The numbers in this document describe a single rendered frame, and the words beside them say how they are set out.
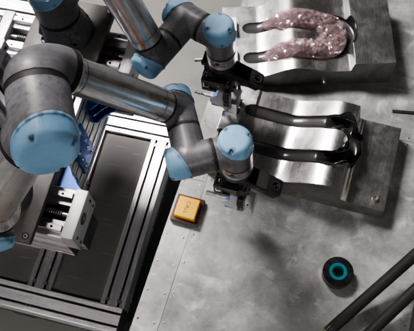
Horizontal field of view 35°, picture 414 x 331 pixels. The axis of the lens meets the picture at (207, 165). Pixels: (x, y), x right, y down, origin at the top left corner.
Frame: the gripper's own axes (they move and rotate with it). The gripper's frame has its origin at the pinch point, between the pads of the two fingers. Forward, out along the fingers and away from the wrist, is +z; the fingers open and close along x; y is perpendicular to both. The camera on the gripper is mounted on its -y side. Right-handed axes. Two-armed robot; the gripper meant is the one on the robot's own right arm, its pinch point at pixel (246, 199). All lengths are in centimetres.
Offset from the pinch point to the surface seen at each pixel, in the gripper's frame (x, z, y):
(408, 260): 2.7, 5.5, -43.7
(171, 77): -83, 95, 58
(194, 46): -101, 95, 53
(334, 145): -22.1, 1.5, -18.5
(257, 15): -64, 9, 14
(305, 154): -19.0, 4.6, -11.7
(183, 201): 1.2, 11.3, 17.9
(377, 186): -16.6, 8.9, -32.6
